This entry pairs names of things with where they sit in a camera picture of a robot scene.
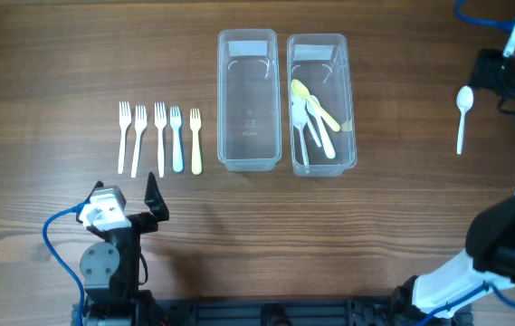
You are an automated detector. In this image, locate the white plastic fork far left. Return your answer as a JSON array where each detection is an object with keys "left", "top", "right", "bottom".
[{"left": 118, "top": 101, "right": 132, "bottom": 174}]

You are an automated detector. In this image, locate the right clear plastic container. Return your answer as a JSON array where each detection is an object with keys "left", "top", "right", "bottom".
[{"left": 287, "top": 34, "right": 358, "bottom": 177}]

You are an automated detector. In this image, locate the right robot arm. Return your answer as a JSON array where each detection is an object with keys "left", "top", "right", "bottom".
[{"left": 374, "top": 2, "right": 515, "bottom": 325}]

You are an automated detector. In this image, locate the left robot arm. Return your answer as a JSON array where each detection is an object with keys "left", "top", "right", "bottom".
[{"left": 71, "top": 172, "right": 169, "bottom": 325}]

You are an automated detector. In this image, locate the clear plastic container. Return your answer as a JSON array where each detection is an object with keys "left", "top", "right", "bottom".
[
  {"left": 287, "top": 34, "right": 358, "bottom": 177},
  {"left": 217, "top": 29, "right": 281, "bottom": 172}
]

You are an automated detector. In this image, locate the yellow plastic spoon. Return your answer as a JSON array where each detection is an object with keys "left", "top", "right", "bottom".
[{"left": 291, "top": 79, "right": 341, "bottom": 132}]

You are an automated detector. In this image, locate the translucent white plastic spoon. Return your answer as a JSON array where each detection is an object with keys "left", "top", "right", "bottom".
[{"left": 456, "top": 85, "right": 473, "bottom": 155}]

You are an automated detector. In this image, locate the light blue plastic fork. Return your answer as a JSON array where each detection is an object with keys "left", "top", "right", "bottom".
[{"left": 170, "top": 106, "right": 184, "bottom": 173}]

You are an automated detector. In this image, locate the left clear plastic container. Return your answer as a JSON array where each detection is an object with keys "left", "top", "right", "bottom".
[{"left": 217, "top": 29, "right": 281, "bottom": 172}]

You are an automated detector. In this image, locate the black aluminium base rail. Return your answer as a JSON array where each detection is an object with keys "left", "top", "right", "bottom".
[{"left": 71, "top": 296, "right": 471, "bottom": 326}]

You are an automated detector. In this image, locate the left blue cable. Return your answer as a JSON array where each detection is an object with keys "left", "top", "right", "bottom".
[{"left": 41, "top": 203, "right": 87, "bottom": 326}]

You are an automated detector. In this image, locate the yellow plastic fork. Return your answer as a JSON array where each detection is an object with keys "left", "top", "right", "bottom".
[{"left": 190, "top": 108, "right": 203, "bottom": 175}]

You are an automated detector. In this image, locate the white plastic fork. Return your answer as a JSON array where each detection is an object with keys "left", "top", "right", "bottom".
[
  {"left": 131, "top": 105, "right": 148, "bottom": 177},
  {"left": 154, "top": 102, "right": 167, "bottom": 177},
  {"left": 118, "top": 101, "right": 132, "bottom": 174}
]

